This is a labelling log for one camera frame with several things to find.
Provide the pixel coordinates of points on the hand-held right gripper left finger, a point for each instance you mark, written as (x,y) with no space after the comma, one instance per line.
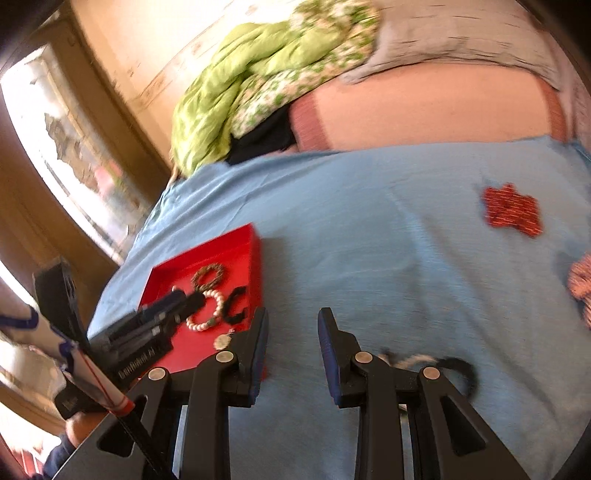
(260,350)

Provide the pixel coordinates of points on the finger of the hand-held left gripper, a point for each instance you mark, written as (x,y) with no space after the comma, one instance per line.
(171,303)
(164,328)

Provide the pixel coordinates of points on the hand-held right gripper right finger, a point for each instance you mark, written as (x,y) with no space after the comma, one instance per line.
(328,355)

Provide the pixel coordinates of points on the leopard print scrunchie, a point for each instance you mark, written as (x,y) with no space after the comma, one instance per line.
(208,274)

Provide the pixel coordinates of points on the black velvet scrunchie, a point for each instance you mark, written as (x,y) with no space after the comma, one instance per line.
(235,304)
(461,369)

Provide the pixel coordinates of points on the red box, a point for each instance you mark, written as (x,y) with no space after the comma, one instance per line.
(207,258)

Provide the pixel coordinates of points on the person's left forearm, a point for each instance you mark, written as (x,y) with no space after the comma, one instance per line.
(59,461)

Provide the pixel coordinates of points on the person's left hand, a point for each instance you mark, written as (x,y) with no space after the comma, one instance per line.
(79,427)

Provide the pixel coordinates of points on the window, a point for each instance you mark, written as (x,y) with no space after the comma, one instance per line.
(69,152)

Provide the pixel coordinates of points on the black cloth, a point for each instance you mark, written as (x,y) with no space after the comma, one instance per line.
(263,138)

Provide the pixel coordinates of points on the red polka dot scrunchie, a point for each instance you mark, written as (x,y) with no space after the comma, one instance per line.
(511,210)

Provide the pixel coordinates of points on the green floral quilt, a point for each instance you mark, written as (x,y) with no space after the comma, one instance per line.
(240,78)

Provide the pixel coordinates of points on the pink quilted mattress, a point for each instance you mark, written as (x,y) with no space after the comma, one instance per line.
(415,110)

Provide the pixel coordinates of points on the red checked scrunchie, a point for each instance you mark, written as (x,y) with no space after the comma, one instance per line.
(581,286)

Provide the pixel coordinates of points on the grey quilted pillow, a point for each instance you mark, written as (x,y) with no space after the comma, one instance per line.
(461,32)

